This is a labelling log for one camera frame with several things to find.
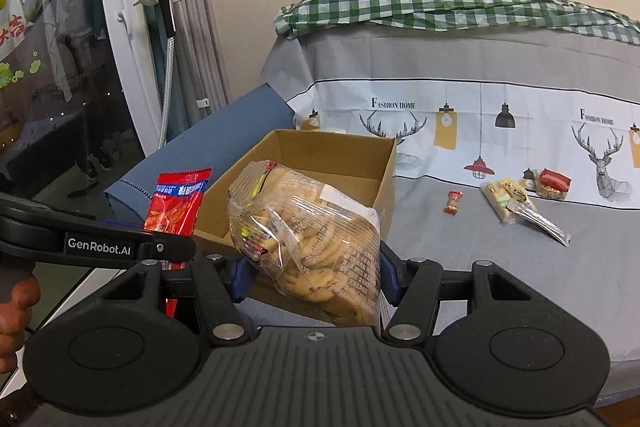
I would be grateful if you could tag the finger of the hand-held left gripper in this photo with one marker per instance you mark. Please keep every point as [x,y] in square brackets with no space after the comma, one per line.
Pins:
[172,248]

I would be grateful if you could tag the plain red snack packet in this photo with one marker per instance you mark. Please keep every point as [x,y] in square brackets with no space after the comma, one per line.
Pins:
[555,179]

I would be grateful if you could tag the clear silver stick packet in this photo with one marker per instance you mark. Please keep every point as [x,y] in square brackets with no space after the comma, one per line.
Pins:
[545,226]

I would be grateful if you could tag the rice cracker packet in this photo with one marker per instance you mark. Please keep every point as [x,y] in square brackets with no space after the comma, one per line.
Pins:
[495,204]

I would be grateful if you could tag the blue cushion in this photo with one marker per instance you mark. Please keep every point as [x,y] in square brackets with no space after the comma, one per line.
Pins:
[210,132]

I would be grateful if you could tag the green checked cloth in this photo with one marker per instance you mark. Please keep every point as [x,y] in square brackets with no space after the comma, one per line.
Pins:
[400,2]

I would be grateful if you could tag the green label puffed snack bag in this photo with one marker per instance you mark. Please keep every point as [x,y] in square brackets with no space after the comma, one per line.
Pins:
[549,193]

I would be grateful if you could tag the yellow snack packet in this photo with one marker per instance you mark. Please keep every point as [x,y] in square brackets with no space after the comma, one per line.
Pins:
[519,194]

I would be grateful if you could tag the clear biscuit bag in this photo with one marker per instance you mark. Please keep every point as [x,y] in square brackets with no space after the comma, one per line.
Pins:
[310,252]

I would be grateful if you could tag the black garment steamer head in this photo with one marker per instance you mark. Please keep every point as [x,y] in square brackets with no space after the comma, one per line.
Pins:
[162,4]

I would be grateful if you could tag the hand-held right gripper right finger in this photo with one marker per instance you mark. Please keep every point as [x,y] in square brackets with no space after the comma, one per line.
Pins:
[389,277]

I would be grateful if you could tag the cardboard box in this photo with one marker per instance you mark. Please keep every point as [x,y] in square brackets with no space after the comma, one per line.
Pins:
[325,152]

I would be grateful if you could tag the red chili snack packet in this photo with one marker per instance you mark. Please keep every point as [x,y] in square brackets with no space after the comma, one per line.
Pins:
[175,202]

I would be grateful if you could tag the grey curtain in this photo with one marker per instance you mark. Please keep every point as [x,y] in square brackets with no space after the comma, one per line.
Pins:
[200,42]

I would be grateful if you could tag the small red candy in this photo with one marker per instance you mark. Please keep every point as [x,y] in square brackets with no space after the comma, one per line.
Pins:
[452,202]

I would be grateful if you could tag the glass door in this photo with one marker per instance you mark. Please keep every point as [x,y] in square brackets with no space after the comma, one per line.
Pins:
[65,107]

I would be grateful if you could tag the white door frame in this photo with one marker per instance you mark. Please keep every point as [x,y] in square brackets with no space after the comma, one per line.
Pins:
[125,57]

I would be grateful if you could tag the person's left hand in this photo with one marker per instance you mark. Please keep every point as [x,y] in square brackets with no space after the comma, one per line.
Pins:
[17,327]

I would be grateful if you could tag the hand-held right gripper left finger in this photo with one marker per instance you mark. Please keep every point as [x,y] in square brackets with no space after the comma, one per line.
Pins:
[244,279]

